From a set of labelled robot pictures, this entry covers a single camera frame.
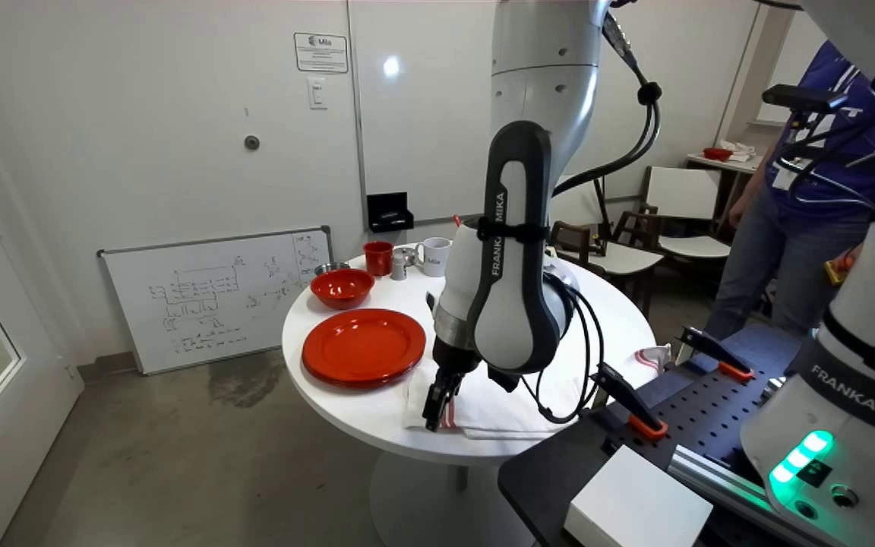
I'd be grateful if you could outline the orange handheld device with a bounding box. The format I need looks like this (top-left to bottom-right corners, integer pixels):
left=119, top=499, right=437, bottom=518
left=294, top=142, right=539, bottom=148
left=825, top=249, right=861, bottom=288

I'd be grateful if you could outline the person in blue shirt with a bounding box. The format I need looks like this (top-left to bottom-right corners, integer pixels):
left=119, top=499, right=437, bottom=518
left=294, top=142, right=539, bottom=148
left=706, top=41, right=875, bottom=344

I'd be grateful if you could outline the dark chair with white seat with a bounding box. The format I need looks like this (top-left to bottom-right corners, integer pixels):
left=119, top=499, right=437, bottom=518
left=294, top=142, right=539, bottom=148
left=551, top=206, right=666, bottom=283

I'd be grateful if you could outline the white box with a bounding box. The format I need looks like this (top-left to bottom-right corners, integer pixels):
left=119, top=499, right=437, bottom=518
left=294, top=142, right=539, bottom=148
left=564, top=440, right=717, bottom=547

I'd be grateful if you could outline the black wall tray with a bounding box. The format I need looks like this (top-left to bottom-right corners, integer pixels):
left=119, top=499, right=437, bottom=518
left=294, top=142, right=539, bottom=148
left=366, top=190, right=416, bottom=236

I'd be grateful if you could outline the red bowl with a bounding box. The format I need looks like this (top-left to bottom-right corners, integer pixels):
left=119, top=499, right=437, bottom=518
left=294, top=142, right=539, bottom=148
left=308, top=265, right=376, bottom=314

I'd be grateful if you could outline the white mug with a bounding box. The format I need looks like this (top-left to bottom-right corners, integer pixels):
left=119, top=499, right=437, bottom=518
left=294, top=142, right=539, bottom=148
left=415, top=236, right=456, bottom=280

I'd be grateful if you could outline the paper wall notice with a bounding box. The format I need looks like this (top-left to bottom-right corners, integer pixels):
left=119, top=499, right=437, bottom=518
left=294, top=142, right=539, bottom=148
left=289, top=28, right=354, bottom=77

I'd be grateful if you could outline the small wall label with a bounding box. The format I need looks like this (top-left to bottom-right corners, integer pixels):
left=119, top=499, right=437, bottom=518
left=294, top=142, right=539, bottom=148
left=304, top=77, right=333, bottom=116

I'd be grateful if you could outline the aluminium rail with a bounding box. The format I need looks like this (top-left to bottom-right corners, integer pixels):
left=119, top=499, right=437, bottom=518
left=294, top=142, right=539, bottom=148
left=666, top=440, right=778, bottom=512

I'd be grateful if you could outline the red plate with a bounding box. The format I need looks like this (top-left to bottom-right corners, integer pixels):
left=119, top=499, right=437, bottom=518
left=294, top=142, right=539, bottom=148
left=299, top=307, right=430, bottom=393

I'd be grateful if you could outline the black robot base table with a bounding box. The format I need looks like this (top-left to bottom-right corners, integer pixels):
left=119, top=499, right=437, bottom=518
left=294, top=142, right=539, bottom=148
left=497, top=323, right=875, bottom=547

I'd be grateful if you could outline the person hand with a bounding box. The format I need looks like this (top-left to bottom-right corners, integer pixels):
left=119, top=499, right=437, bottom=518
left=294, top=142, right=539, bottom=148
left=721, top=194, right=751, bottom=239

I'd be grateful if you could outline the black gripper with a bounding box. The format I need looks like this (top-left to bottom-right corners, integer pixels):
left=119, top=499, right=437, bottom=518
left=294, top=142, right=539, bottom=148
left=420, top=339, right=487, bottom=432

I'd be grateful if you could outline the small leaning whiteboard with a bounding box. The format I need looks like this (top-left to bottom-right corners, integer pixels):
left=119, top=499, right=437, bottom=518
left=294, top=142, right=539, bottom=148
left=98, top=223, right=339, bottom=376

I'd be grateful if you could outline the red mug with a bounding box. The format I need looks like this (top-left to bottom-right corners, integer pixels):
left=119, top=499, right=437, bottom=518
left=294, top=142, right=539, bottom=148
left=363, top=240, right=394, bottom=280

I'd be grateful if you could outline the white towel with red stripes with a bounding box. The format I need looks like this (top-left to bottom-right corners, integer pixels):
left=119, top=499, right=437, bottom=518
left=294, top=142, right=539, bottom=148
left=401, top=342, right=681, bottom=444

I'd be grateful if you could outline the white door with glass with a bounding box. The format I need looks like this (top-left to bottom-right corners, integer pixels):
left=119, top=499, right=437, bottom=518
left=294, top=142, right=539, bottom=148
left=0, top=70, right=87, bottom=547

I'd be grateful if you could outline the black clamp with orange tip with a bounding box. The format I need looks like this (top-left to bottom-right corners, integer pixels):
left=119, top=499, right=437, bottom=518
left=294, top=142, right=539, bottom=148
left=679, top=323, right=761, bottom=385
left=587, top=360, right=671, bottom=444

